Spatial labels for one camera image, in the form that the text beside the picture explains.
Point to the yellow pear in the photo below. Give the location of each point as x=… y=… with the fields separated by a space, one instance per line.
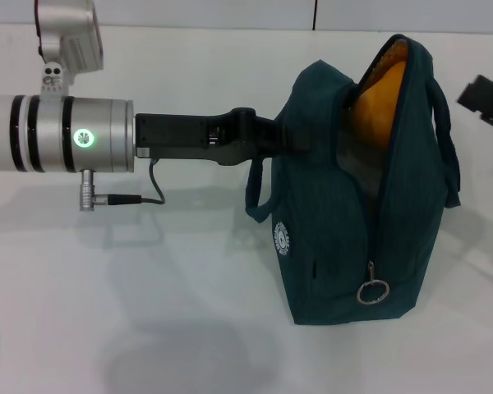
x=380 y=106

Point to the dark teal insulated lunch bag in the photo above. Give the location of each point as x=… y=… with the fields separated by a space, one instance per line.
x=333 y=205

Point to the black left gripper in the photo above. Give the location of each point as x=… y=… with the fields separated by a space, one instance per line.
x=176 y=135

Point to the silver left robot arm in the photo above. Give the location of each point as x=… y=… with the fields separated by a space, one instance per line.
x=57 y=133

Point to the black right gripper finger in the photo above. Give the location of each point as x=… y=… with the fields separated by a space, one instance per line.
x=487 y=100

